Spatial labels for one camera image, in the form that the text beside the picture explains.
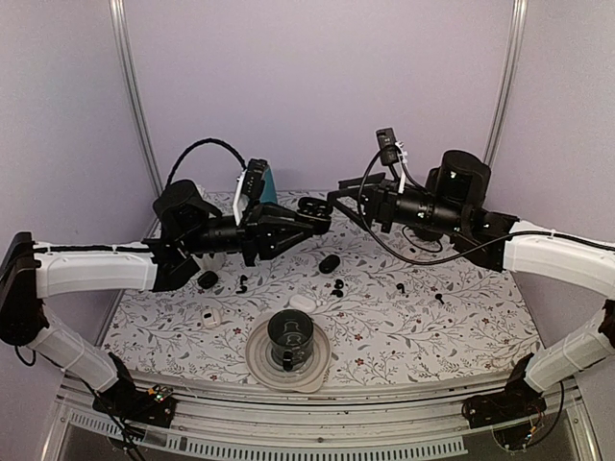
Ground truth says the black oval earbud case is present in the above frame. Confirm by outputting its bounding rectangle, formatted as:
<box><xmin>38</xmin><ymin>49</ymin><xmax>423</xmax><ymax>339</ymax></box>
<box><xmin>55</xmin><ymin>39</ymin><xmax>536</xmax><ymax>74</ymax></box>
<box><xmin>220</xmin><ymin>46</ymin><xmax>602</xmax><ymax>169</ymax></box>
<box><xmin>318</xmin><ymin>255</ymin><xmax>341</xmax><ymax>274</ymax></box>

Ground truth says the aluminium frame post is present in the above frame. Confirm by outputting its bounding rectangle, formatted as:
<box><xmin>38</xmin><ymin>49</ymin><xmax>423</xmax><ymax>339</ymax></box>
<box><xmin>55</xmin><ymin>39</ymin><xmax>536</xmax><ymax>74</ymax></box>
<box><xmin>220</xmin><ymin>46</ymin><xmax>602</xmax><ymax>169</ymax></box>
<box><xmin>483</xmin><ymin>0</ymin><xmax>529</xmax><ymax>169</ymax></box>
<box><xmin>108</xmin><ymin>0</ymin><xmax>164</xmax><ymax>193</ymax></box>

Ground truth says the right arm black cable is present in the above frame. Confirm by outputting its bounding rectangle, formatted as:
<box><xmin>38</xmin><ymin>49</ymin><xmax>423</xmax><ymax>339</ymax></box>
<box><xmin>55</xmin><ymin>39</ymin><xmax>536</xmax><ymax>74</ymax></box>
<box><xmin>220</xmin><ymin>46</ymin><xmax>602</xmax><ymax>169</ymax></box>
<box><xmin>358</xmin><ymin>151</ymin><xmax>615</xmax><ymax>265</ymax></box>

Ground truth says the grey ceramic plate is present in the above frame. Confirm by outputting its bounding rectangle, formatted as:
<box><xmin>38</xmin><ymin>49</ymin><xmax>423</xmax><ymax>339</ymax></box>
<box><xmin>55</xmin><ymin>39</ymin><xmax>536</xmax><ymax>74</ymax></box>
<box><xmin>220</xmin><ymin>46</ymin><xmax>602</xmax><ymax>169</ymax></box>
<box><xmin>244</xmin><ymin>314</ymin><xmax>332</xmax><ymax>394</ymax></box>

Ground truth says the teal vase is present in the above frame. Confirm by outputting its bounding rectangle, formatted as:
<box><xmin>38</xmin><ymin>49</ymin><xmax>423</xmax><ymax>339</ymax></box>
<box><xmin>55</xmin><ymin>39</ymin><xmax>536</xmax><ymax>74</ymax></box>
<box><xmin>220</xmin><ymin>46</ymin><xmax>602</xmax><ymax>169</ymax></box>
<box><xmin>259</xmin><ymin>166</ymin><xmax>278</xmax><ymax>204</ymax></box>

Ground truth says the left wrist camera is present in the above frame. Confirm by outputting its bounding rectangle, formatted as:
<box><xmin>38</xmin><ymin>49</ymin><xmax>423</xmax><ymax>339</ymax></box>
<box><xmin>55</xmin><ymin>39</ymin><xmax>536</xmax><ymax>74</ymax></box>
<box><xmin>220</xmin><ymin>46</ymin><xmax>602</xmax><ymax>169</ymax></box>
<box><xmin>232</xmin><ymin>158</ymin><xmax>268</xmax><ymax>225</ymax></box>

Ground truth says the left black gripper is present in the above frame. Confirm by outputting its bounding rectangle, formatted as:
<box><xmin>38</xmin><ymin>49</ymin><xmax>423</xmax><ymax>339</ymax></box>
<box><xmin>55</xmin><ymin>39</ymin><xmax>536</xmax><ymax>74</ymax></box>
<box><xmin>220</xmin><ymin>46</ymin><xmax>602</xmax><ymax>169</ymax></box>
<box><xmin>183</xmin><ymin>200</ymin><xmax>316</xmax><ymax>267</ymax></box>

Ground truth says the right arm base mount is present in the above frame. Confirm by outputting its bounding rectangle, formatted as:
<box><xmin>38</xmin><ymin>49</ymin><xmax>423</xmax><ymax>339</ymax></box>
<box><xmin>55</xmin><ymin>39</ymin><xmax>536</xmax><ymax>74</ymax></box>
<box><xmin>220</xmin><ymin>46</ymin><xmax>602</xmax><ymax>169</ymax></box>
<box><xmin>461</xmin><ymin>390</ymin><xmax>547</xmax><ymax>428</ymax></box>

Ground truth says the cream earbud case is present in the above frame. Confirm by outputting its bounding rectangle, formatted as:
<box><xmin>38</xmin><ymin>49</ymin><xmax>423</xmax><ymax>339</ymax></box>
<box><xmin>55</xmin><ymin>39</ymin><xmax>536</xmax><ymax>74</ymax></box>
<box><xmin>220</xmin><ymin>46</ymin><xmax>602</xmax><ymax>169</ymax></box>
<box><xmin>405</xmin><ymin>246</ymin><xmax>419</xmax><ymax>257</ymax></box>
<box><xmin>201</xmin><ymin>308</ymin><xmax>222</xmax><ymax>329</ymax></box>

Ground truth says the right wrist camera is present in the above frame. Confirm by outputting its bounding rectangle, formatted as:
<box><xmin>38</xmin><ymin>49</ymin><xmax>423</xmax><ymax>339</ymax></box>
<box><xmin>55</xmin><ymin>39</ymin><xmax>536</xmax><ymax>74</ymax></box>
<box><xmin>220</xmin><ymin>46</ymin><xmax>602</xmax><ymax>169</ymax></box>
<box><xmin>376</xmin><ymin>128</ymin><xmax>409</xmax><ymax>193</ymax></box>

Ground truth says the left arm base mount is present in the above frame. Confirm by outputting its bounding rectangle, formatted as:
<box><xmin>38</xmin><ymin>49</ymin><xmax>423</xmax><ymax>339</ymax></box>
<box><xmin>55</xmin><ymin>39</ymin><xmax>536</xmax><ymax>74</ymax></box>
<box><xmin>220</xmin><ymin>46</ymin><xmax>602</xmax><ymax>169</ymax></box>
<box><xmin>92</xmin><ymin>382</ymin><xmax>178</xmax><ymax>428</ymax></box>

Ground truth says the dark glass mug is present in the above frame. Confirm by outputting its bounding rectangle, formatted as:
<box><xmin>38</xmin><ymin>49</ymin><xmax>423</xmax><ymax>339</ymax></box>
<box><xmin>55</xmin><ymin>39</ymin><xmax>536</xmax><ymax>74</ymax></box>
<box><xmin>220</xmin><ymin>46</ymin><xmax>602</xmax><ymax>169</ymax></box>
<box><xmin>267</xmin><ymin>309</ymin><xmax>314</xmax><ymax>372</ymax></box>

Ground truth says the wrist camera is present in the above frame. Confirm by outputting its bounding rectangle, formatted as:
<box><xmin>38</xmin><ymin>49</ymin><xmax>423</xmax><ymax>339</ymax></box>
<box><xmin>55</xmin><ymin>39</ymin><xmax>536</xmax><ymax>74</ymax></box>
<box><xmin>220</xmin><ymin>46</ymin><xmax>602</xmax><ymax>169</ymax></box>
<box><xmin>376</xmin><ymin>128</ymin><xmax>409</xmax><ymax>193</ymax></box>
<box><xmin>232</xmin><ymin>158</ymin><xmax>268</xmax><ymax>225</ymax></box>

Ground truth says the black stem earbud pair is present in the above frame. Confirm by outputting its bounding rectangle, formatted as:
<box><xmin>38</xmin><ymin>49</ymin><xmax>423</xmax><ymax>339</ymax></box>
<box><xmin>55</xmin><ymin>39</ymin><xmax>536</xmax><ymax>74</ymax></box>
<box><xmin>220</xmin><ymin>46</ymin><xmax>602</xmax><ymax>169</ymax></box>
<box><xmin>236</xmin><ymin>275</ymin><xmax>248</xmax><ymax>294</ymax></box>

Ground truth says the right aluminium frame post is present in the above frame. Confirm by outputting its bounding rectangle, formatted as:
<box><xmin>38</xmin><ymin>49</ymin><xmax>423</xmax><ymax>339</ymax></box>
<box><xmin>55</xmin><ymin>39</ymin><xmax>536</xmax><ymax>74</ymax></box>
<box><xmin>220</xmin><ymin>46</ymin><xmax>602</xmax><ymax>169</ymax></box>
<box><xmin>483</xmin><ymin>0</ymin><xmax>529</xmax><ymax>169</ymax></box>

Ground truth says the dark brown vase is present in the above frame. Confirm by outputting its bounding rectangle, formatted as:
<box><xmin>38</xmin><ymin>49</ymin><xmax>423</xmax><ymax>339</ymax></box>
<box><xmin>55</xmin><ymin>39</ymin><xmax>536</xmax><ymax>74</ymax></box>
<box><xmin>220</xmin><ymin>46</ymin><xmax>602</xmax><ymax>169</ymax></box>
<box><xmin>413</xmin><ymin>227</ymin><xmax>444</xmax><ymax>242</ymax></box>

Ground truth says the black case with gold line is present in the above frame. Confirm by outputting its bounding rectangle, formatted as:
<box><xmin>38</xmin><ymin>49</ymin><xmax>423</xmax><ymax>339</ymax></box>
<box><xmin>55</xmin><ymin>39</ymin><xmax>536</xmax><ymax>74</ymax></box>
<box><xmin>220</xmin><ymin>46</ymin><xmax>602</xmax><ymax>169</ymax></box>
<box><xmin>297</xmin><ymin>197</ymin><xmax>333</xmax><ymax>233</ymax></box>

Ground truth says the white ribbed vase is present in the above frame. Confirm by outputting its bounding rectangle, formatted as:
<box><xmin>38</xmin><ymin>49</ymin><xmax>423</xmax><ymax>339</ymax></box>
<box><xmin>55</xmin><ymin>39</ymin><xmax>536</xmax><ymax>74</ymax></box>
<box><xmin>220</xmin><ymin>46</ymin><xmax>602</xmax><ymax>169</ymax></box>
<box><xmin>194</xmin><ymin>253</ymin><xmax>226</xmax><ymax>272</ymax></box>

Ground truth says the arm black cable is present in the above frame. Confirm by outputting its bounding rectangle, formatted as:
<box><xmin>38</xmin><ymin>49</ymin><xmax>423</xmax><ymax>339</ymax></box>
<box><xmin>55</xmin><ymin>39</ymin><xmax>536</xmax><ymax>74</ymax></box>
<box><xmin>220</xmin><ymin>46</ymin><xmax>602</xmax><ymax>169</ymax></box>
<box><xmin>163</xmin><ymin>138</ymin><xmax>251</xmax><ymax>186</ymax></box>
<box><xmin>358</xmin><ymin>151</ymin><xmax>615</xmax><ymax>265</ymax></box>

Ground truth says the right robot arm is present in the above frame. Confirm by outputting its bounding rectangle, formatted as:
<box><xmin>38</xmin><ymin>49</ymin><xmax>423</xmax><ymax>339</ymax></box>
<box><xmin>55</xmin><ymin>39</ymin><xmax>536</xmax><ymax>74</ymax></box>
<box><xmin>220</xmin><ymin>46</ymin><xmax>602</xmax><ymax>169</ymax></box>
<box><xmin>327</xmin><ymin>150</ymin><xmax>614</xmax><ymax>419</ymax></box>

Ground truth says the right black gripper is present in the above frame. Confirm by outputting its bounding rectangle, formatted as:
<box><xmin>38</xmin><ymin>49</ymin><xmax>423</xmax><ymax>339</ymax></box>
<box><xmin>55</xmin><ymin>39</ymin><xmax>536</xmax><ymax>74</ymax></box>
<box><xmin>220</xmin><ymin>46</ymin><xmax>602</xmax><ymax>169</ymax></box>
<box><xmin>328</xmin><ymin>172</ymin><xmax>467</xmax><ymax>236</ymax></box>

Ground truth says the small black round case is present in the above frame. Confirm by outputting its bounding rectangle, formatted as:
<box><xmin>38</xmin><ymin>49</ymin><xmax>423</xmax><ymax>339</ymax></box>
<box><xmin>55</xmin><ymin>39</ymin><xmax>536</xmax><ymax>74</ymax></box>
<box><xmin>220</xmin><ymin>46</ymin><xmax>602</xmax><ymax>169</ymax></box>
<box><xmin>197</xmin><ymin>271</ymin><xmax>219</xmax><ymax>289</ymax></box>

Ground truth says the left aluminium frame post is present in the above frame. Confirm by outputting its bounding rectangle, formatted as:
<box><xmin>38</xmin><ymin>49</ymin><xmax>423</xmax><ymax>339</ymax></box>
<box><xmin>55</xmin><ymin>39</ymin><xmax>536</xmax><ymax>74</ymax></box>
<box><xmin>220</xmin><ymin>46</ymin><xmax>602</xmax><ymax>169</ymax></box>
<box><xmin>108</xmin><ymin>0</ymin><xmax>164</xmax><ymax>193</ymax></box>

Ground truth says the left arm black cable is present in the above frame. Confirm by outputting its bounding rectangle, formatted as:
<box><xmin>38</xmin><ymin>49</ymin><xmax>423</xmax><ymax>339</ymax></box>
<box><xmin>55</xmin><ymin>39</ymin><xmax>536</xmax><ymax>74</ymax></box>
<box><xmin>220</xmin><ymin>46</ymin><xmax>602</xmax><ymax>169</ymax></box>
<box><xmin>163</xmin><ymin>138</ymin><xmax>251</xmax><ymax>186</ymax></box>

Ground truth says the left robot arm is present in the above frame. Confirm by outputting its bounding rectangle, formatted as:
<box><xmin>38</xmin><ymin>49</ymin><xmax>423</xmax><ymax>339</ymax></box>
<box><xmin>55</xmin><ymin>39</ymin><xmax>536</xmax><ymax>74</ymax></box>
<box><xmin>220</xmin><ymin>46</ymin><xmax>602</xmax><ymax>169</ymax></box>
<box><xmin>1</xmin><ymin>180</ymin><xmax>332</xmax><ymax>417</ymax></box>

